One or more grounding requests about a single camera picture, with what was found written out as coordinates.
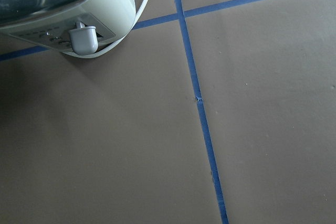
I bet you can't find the chrome white toaster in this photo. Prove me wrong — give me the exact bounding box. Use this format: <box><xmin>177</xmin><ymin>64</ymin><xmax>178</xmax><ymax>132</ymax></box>
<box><xmin>1</xmin><ymin>0</ymin><xmax>136</xmax><ymax>58</ymax></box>

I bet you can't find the white toaster power cable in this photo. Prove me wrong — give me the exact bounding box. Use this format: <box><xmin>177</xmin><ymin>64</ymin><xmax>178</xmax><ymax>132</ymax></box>
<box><xmin>62</xmin><ymin>0</ymin><xmax>160</xmax><ymax>60</ymax></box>

